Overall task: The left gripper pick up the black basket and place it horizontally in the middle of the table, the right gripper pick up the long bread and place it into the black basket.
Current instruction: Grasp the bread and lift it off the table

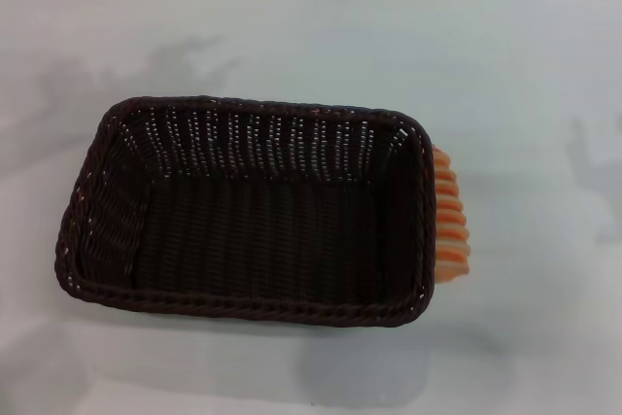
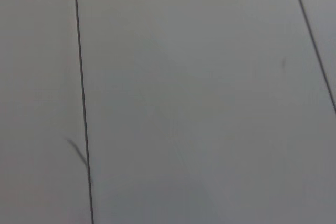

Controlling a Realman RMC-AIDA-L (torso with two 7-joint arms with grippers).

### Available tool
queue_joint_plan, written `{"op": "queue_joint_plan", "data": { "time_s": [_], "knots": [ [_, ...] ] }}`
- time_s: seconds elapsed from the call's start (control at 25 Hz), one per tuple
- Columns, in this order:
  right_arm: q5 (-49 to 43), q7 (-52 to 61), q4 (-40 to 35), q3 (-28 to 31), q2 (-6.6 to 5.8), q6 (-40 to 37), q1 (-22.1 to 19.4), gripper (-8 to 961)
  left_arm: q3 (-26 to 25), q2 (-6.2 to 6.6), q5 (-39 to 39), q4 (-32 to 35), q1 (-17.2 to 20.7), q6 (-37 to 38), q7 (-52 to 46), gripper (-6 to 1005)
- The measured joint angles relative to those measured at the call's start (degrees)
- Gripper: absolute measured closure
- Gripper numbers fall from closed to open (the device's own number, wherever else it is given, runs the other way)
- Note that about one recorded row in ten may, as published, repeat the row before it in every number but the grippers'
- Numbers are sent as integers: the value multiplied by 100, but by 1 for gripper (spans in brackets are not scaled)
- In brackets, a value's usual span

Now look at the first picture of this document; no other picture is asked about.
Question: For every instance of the dark brown woven basket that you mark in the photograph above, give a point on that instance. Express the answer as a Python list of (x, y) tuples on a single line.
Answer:
[(262, 235)]

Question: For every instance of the orange striped bread loaf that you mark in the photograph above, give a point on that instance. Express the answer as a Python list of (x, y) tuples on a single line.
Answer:
[(453, 230)]

